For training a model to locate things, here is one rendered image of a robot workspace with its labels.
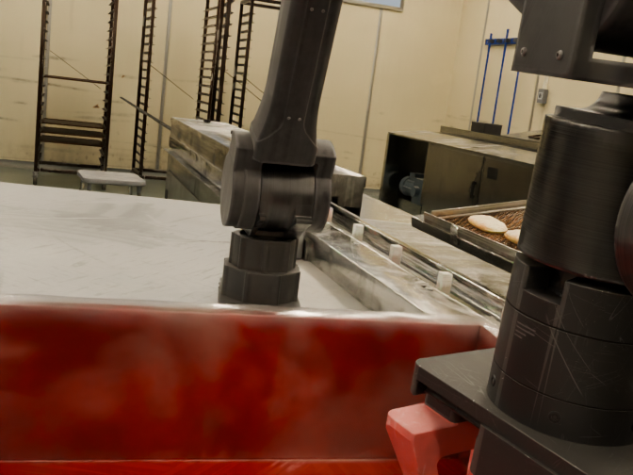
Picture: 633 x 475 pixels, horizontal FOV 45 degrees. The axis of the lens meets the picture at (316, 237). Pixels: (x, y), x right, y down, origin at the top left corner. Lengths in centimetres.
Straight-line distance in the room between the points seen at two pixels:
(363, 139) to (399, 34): 118
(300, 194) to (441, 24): 804
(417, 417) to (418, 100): 837
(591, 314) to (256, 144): 52
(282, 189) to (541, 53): 52
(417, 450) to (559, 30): 17
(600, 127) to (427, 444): 14
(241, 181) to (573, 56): 54
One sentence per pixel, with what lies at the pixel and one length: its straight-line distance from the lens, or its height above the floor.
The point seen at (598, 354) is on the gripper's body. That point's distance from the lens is 27.
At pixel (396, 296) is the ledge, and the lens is 81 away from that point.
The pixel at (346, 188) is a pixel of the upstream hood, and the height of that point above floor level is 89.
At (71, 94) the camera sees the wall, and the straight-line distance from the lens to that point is 781.
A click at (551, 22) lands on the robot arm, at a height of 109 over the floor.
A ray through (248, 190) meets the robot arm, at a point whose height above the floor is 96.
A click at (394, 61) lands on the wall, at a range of 853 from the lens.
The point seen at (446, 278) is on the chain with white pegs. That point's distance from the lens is 90.
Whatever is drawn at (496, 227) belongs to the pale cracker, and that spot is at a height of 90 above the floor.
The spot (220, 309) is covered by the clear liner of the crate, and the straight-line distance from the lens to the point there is 47.
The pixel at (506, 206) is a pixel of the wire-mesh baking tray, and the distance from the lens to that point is 123.
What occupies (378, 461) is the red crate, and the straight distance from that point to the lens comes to 53.
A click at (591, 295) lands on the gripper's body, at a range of 26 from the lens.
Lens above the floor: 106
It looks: 11 degrees down
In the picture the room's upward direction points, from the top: 7 degrees clockwise
